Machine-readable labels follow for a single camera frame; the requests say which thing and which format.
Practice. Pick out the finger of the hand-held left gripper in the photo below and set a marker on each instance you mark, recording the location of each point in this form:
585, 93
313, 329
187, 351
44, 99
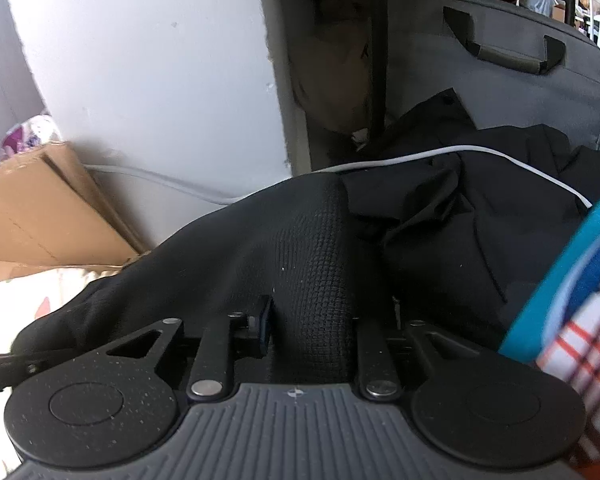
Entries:
5, 370

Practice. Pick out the brown cardboard box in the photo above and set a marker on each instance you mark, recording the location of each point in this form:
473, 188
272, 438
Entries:
40, 210

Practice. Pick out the cream bear print bed sheet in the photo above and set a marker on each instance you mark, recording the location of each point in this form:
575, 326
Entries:
10, 305

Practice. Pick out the black teddy bear print pants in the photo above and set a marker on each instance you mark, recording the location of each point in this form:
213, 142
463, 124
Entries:
280, 250

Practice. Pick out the white orange plaid cloth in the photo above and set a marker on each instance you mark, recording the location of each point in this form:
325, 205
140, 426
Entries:
595, 360

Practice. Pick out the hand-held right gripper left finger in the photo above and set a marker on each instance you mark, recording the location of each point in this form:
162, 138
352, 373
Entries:
266, 327

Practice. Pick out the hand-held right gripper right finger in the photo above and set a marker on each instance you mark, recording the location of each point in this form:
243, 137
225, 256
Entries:
375, 360

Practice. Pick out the purple pink printed packet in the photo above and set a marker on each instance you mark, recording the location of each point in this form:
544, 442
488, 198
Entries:
30, 135

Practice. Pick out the beige bag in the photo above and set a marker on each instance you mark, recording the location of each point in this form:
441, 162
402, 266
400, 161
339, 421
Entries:
335, 75

